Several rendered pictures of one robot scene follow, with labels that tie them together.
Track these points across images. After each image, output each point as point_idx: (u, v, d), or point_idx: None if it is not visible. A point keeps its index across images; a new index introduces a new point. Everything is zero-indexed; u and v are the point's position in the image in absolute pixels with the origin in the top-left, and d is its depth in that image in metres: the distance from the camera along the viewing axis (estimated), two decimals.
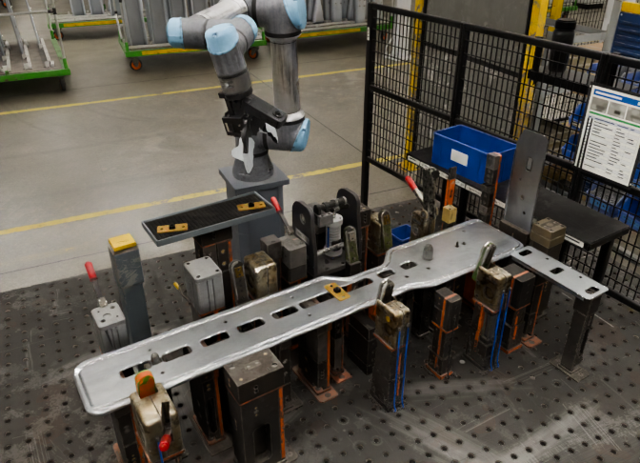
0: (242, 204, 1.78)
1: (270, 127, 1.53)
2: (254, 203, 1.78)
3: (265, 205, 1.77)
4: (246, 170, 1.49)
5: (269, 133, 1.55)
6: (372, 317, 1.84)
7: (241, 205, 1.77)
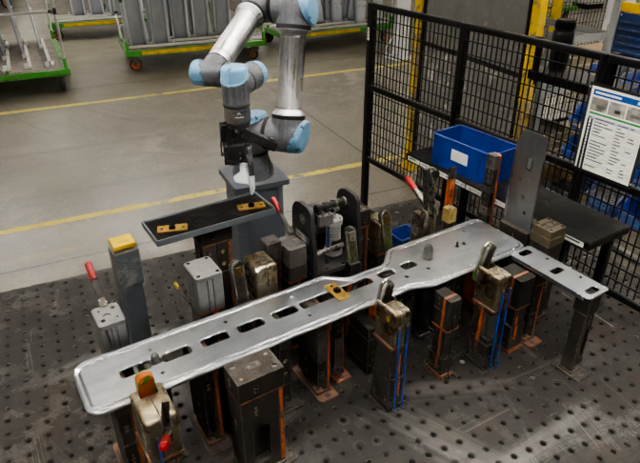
0: (242, 204, 1.78)
1: None
2: (254, 203, 1.78)
3: (265, 205, 1.77)
4: (250, 191, 1.66)
5: None
6: (372, 317, 1.84)
7: (241, 205, 1.77)
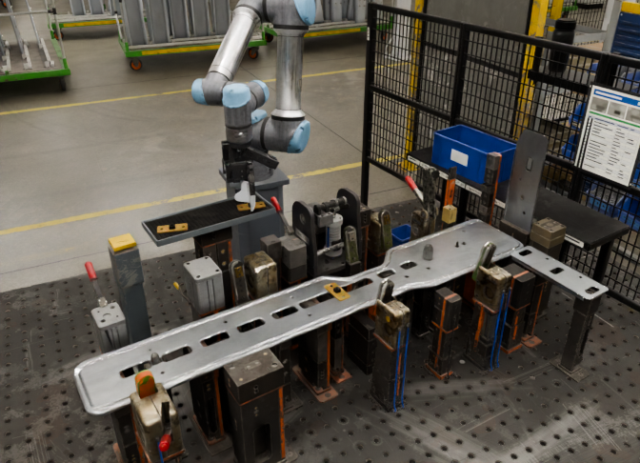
0: (242, 204, 1.78)
1: None
2: (254, 203, 1.78)
3: (265, 205, 1.77)
4: (250, 209, 1.72)
5: None
6: (372, 317, 1.84)
7: (241, 205, 1.77)
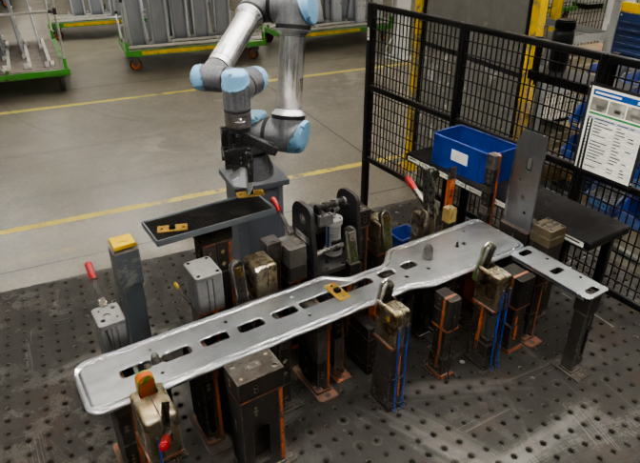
0: (241, 191, 1.76)
1: None
2: (253, 191, 1.76)
3: (264, 192, 1.75)
4: (248, 192, 1.73)
5: (247, 175, 1.73)
6: (372, 317, 1.84)
7: (240, 192, 1.75)
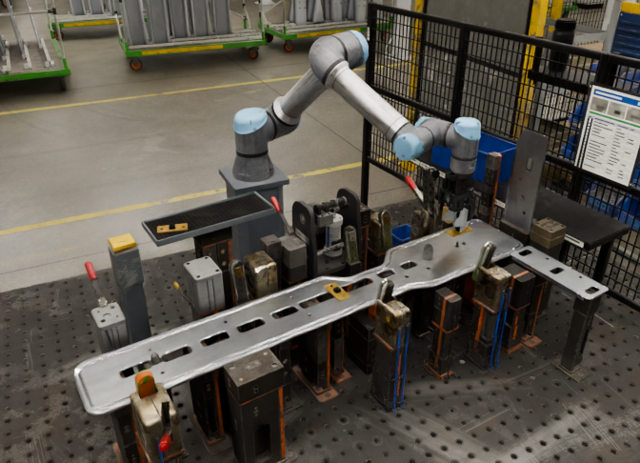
0: (450, 230, 1.85)
1: None
2: (460, 228, 1.86)
3: (470, 228, 1.86)
4: (461, 231, 1.82)
5: (457, 214, 1.83)
6: (372, 317, 1.84)
7: (450, 231, 1.84)
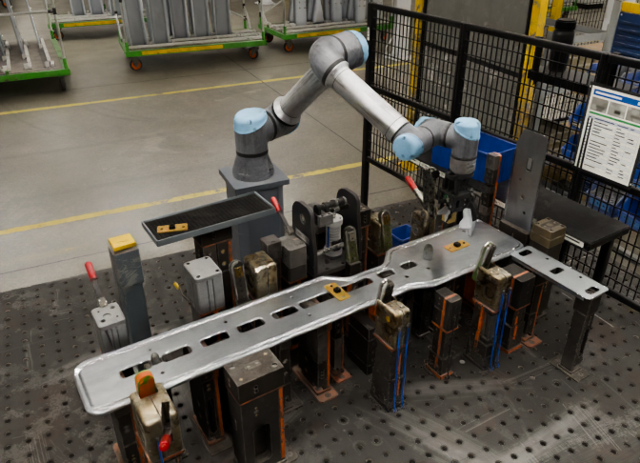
0: (447, 245, 1.88)
1: None
2: (457, 242, 1.89)
3: (469, 243, 1.89)
4: (470, 234, 1.79)
5: (451, 211, 1.84)
6: (372, 317, 1.84)
7: (448, 246, 1.87)
